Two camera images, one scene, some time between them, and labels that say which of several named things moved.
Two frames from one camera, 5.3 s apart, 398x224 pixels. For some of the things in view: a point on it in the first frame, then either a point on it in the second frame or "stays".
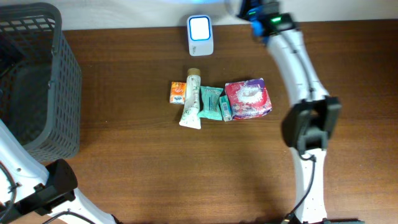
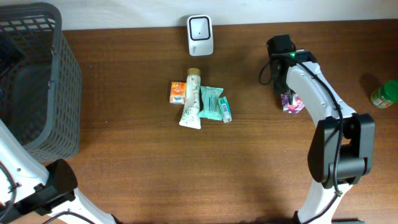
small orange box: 177,94 stays
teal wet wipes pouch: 211,106 stays
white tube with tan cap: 191,116 stays
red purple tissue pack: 248,99 to 296,106
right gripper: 243,4 to 279,87
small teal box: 226,108 stays
